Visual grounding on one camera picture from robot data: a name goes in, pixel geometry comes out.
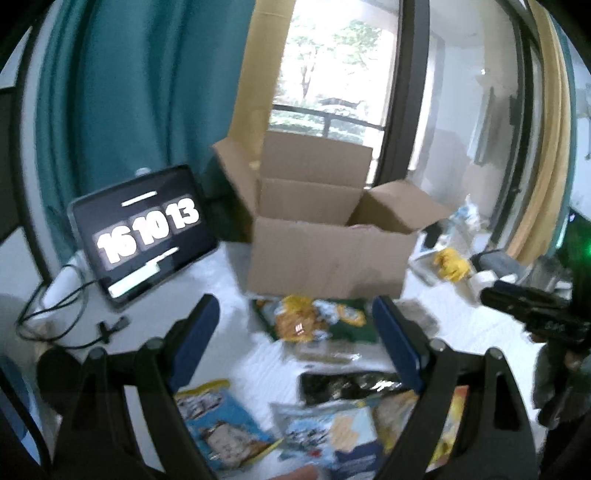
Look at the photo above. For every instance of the yellow and white snack packet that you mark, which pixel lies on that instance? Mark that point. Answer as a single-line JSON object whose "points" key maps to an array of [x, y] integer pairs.
{"points": [[455, 415]]}

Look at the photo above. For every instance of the cardboard box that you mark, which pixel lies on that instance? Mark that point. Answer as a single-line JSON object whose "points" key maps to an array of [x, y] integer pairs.
{"points": [[323, 240]]}

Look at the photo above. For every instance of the white plastic stand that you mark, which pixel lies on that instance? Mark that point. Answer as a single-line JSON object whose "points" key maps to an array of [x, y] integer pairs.
{"points": [[485, 279]]}

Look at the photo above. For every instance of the tablet with clock display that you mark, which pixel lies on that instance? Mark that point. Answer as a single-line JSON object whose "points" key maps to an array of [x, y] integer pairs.
{"points": [[143, 235]]}

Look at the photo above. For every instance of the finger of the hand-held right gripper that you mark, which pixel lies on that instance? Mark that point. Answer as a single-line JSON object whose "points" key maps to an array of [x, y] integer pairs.
{"points": [[517, 297]]}

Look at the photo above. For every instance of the green snack packet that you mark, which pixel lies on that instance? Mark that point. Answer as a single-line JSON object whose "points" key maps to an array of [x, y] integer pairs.
{"points": [[318, 318]]}

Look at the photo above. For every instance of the blue cartoon snack packet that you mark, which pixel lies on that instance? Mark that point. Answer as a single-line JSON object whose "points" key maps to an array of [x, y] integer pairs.
{"points": [[221, 427]]}

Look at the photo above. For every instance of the person's left hand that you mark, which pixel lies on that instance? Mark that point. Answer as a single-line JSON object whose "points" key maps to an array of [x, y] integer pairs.
{"points": [[299, 473]]}

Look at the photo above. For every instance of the pale blue snack packet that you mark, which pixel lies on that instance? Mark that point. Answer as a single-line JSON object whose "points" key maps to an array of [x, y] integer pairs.
{"points": [[323, 431]]}

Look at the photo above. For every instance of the teal curtain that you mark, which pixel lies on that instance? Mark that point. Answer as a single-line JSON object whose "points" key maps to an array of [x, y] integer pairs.
{"points": [[129, 106]]}

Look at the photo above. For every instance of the grey fabric pouch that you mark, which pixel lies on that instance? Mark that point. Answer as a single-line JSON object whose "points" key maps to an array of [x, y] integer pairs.
{"points": [[501, 263]]}

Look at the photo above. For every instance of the yellow plastic bag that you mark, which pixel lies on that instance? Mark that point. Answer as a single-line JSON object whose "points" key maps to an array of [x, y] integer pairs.
{"points": [[450, 264]]}

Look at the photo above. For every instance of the black snack packet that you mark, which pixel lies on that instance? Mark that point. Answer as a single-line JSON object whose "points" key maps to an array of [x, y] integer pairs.
{"points": [[346, 385]]}

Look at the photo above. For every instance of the white charger block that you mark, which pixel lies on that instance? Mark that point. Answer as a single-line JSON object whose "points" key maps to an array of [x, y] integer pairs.
{"points": [[62, 288]]}

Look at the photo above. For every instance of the clear brown cracker packet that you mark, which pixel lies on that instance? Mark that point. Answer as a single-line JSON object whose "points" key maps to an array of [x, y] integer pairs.
{"points": [[330, 355]]}

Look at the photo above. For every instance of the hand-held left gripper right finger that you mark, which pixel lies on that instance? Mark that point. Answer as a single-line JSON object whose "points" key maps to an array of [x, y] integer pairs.
{"points": [[397, 346]]}

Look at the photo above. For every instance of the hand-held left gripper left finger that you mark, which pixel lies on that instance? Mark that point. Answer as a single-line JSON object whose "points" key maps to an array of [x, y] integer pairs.
{"points": [[194, 344]]}

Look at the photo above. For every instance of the black round speaker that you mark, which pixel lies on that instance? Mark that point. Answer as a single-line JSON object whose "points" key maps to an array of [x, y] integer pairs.
{"points": [[57, 376]]}

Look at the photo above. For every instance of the white woven basket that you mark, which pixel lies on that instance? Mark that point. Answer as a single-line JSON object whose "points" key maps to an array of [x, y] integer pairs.
{"points": [[464, 226]]}

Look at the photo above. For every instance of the black power adapter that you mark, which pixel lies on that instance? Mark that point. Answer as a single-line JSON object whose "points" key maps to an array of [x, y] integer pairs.
{"points": [[431, 236]]}

